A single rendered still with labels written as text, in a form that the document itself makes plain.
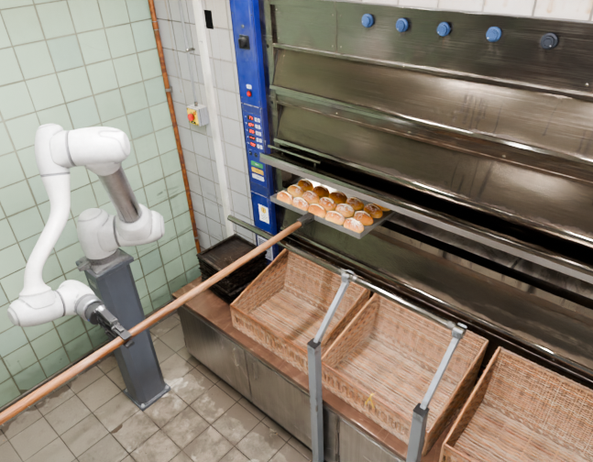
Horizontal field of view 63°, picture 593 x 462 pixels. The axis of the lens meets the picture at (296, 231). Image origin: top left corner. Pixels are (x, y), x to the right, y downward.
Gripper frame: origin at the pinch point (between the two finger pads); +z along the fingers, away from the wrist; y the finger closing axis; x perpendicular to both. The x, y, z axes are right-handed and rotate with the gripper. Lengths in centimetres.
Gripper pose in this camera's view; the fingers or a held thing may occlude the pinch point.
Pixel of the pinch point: (124, 336)
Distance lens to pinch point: 181.4
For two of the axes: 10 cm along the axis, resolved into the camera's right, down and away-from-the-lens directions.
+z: 7.5, 3.4, -5.7
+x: -6.6, 4.4, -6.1
